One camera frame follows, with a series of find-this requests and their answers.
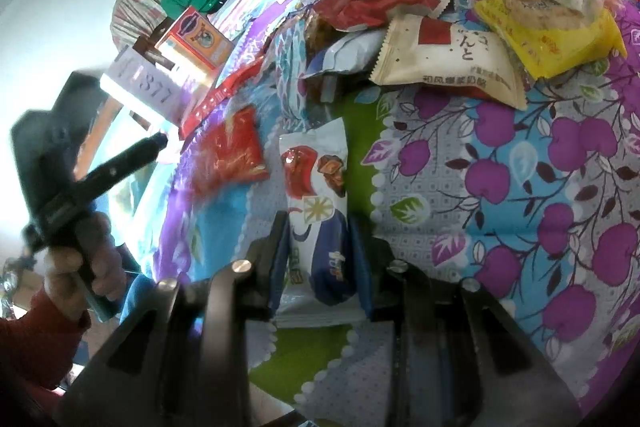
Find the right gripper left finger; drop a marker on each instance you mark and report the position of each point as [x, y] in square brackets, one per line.
[179, 358]

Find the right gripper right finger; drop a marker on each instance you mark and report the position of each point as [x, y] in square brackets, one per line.
[458, 358]

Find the white blue red snack packet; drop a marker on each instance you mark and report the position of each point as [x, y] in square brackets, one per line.
[320, 281]

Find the operator red sleeve forearm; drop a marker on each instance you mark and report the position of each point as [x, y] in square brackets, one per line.
[38, 348]

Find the operator left hand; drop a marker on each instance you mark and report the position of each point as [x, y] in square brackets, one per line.
[99, 253]

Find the white tall box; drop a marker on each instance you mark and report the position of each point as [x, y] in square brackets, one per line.
[140, 86]

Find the long red snack bar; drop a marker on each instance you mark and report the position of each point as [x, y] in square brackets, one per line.
[217, 95]

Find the colourful floral bed sheet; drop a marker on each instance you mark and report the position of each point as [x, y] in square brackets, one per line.
[539, 205]

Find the red orange cookie box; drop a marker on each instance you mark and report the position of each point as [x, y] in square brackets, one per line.
[195, 38]

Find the bright red small snack packet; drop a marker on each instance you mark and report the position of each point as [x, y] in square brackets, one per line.
[227, 153]

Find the beige red label snack packet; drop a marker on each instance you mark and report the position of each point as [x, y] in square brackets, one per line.
[472, 63]

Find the yellow snack packet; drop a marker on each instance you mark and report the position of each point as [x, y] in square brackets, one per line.
[549, 38]

